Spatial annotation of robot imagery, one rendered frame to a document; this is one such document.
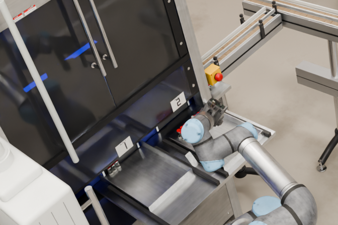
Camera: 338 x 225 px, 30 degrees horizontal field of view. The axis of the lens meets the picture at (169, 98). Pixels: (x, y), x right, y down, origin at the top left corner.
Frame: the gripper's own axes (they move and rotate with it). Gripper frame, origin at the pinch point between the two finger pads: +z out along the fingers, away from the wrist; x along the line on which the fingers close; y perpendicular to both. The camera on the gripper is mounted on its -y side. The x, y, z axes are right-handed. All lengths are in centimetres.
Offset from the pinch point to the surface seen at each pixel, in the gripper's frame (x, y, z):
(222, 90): 10, -15, 64
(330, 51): -22, 19, 114
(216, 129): 0.2, -23.5, 39.1
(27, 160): 34, -19, -72
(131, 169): 21, -53, 15
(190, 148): 3.7, -31.3, 23.1
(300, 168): -46, -54, 132
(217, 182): -14.6, -29.8, 8.1
